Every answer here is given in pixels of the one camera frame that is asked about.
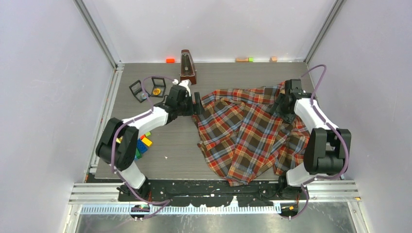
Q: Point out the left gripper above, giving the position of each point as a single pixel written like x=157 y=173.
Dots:
x=196 y=108

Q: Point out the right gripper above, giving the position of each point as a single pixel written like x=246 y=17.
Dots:
x=288 y=118

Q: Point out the plaid flannel shirt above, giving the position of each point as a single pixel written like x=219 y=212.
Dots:
x=240 y=139

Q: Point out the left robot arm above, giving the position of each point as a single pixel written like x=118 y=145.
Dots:
x=155 y=117

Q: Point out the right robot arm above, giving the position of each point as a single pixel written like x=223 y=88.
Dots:
x=327 y=151

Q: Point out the black case gold brooch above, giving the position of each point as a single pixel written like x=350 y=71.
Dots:
x=159 y=86

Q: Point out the black case silver brooch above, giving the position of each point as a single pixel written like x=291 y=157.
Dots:
x=138 y=92

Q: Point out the wooden metronome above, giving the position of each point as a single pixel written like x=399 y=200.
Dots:
x=187 y=70

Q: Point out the tan and green block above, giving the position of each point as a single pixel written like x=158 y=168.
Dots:
x=244 y=59

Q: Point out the pile of toy bricks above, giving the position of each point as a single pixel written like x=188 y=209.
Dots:
x=143 y=146

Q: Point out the orange block at wall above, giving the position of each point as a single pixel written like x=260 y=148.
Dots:
x=170 y=60

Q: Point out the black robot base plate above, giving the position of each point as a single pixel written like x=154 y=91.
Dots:
x=212 y=193

